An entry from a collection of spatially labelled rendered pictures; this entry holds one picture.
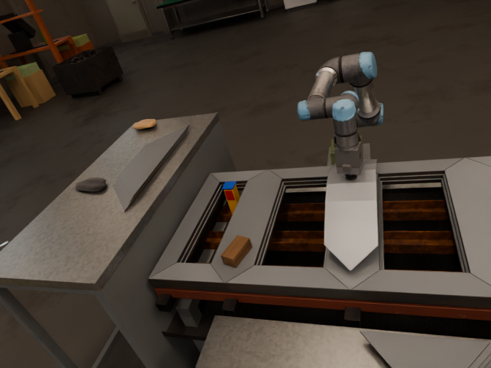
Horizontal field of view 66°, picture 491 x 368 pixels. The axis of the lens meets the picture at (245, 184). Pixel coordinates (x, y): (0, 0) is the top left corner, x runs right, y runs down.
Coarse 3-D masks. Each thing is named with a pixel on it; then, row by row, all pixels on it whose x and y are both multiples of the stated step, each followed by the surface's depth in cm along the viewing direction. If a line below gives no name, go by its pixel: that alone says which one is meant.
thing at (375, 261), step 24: (216, 192) 192; (192, 240) 165; (264, 240) 153; (456, 240) 132; (336, 264) 132; (360, 264) 129; (192, 288) 145; (216, 288) 141; (240, 288) 137; (264, 288) 133; (288, 288) 130; (312, 288) 126
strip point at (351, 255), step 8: (328, 248) 130; (336, 248) 129; (344, 248) 128; (352, 248) 127; (360, 248) 126; (368, 248) 126; (336, 256) 128; (344, 256) 127; (352, 256) 126; (360, 256) 125; (344, 264) 126; (352, 264) 125
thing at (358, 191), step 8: (328, 184) 143; (336, 184) 141; (344, 184) 140; (352, 184) 139; (360, 184) 138; (368, 184) 137; (328, 192) 140; (336, 192) 139; (344, 192) 138; (352, 192) 137; (360, 192) 136; (368, 192) 135; (376, 192) 134; (328, 200) 138; (336, 200) 137; (344, 200) 136; (352, 200) 135; (360, 200) 134; (368, 200) 133
